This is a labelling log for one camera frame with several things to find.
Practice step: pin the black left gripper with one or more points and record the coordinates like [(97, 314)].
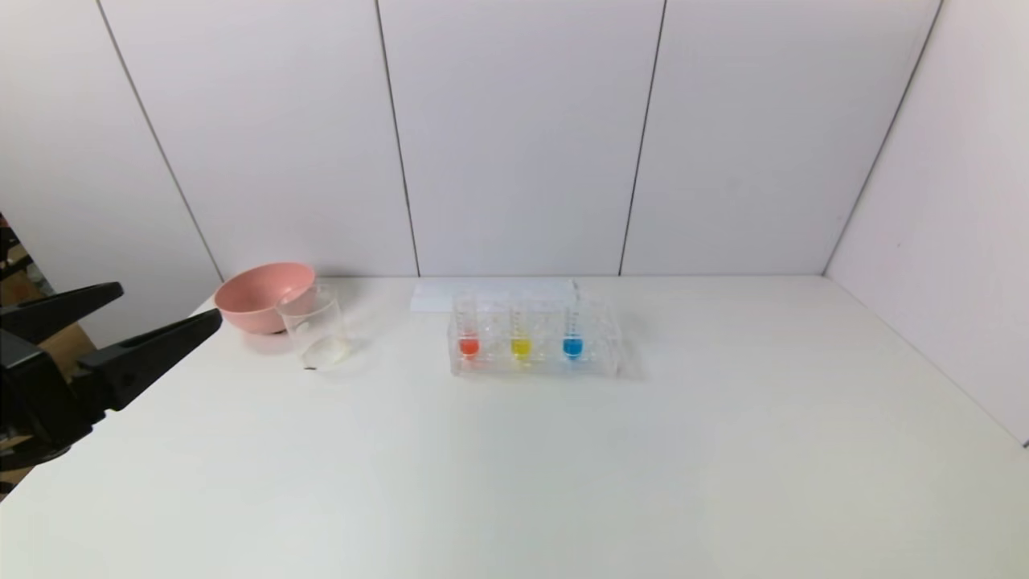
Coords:
[(30, 396)]

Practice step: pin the test tube with red pigment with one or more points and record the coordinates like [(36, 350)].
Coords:
[(468, 346)]

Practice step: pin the clear glass beaker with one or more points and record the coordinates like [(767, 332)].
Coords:
[(317, 334)]

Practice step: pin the test tube with yellow pigment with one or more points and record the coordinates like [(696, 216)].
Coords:
[(521, 346)]

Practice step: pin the test tube with blue pigment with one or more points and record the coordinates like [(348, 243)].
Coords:
[(572, 346)]

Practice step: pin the clear acrylic test tube rack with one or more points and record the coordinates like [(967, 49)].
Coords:
[(599, 354)]

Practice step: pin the pink plastic bowl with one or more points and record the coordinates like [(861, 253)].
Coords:
[(257, 297)]

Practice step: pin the flat white sheet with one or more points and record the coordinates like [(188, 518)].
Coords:
[(438, 296)]

